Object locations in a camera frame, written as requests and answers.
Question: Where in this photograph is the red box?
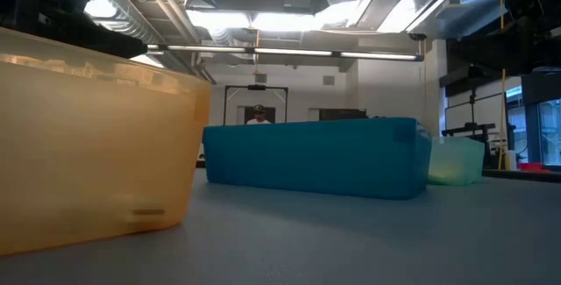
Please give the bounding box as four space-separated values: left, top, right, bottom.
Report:
516 161 554 173

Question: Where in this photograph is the dark blue plastic bin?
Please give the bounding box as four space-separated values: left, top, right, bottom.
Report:
201 117 434 201

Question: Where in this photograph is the white bottle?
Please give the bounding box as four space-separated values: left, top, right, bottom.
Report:
503 148 519 171

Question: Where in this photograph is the long light bar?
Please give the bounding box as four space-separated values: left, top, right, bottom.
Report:
146 42 425 63

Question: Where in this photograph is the black boom stand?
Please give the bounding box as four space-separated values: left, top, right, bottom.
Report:
440 86 497 144

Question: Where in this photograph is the silver corrugated air duct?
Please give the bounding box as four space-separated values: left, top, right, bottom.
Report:
72 0 166 46

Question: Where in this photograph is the person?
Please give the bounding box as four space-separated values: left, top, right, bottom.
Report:
245 103 273 125

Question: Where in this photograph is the black gantry frame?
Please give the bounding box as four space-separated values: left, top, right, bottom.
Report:
222 83 290 126

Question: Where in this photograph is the black wall monitor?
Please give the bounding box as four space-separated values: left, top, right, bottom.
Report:
317 108 368 122

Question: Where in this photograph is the orange plastic bin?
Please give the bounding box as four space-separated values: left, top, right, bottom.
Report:
0 25 213 256

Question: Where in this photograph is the yellow hanging cable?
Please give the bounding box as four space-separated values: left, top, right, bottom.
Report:
497 0 508 171

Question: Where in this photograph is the grey-blue table mat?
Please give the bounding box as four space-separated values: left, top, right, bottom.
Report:
0 168 561 285

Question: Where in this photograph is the teal green plastic bin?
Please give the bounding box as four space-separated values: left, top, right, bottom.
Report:
427 135 486 187

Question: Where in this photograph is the glass window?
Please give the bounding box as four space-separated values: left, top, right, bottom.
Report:
505 85 561 167

